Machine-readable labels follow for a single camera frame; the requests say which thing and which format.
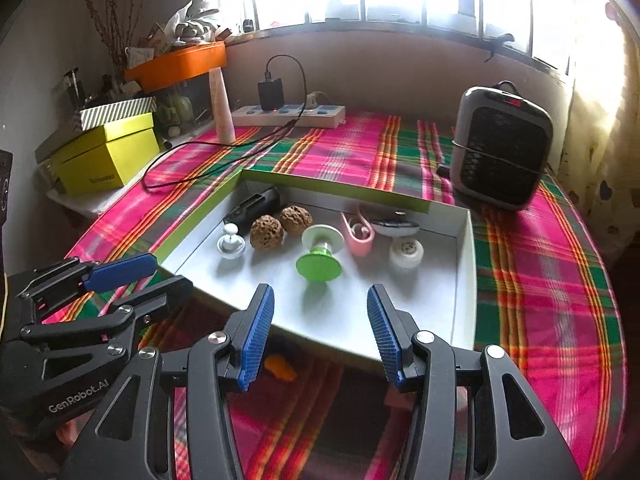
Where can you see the white green cardboard box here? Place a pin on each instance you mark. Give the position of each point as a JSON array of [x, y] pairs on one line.
[[350, 305]]

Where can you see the brown walnut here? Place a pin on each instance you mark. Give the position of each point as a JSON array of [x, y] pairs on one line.
[[296, 219], [266, 232]]

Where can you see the dried branches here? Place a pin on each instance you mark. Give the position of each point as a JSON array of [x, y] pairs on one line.
[[120, 15]]

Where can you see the yellow cardboard box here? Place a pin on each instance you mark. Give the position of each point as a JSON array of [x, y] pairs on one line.
[[105, 160]]

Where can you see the black round disc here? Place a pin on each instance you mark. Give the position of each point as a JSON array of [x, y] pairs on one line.
[[396, 225]]

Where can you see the white crumpled bag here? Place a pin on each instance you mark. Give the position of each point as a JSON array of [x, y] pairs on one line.
[[195, 22]]

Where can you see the pink green plaid blanket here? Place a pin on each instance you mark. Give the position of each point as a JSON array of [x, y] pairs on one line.
[[540, 320]]

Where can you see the pink clip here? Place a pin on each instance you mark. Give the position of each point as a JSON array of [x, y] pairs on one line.
[[361, 240]]

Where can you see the grey black space heater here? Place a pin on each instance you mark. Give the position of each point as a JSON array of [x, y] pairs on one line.
[[500, 150]]

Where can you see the small black orange toy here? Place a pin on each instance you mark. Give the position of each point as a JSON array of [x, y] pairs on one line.
[[280, 366]]

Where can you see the cream heart print curtain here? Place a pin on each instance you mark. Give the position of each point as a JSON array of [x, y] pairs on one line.
[[600, 135]]

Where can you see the white side table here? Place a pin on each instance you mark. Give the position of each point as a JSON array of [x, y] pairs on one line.
[[85, 205]]

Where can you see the white power strip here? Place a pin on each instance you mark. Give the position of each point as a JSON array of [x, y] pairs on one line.
[[320, 116]]

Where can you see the orange storage box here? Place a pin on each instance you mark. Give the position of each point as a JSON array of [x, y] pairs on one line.
[[175, 67]]

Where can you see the clear plastic container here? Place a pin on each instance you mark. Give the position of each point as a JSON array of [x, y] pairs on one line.
[[182, 107]]

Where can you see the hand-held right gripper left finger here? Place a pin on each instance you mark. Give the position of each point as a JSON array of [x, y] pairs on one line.
[[257, 340]]

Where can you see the green white spool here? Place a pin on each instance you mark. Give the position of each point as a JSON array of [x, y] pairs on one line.
[[320, 265]]

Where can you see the white plug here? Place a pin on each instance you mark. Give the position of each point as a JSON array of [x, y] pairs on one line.
[[315, 99]]

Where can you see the black cylindrical device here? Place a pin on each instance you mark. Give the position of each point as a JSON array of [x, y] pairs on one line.
[[250, 210]]

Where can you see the striped gift box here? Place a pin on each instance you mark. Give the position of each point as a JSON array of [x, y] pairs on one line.
[[117, 112]]

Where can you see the black charger plug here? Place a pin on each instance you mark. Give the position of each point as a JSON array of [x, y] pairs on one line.
[[270, 94]]

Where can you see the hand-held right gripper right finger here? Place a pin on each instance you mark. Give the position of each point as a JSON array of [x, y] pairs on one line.
[[385, 340]]

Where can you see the glass jar with black lid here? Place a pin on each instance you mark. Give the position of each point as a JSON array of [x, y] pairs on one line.
[[74, 89]]

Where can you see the white tape roll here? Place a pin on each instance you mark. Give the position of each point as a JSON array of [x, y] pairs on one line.
[[406, 254]]

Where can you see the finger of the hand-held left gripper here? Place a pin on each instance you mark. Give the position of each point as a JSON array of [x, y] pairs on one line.
[[165, 297], [120, 270]]

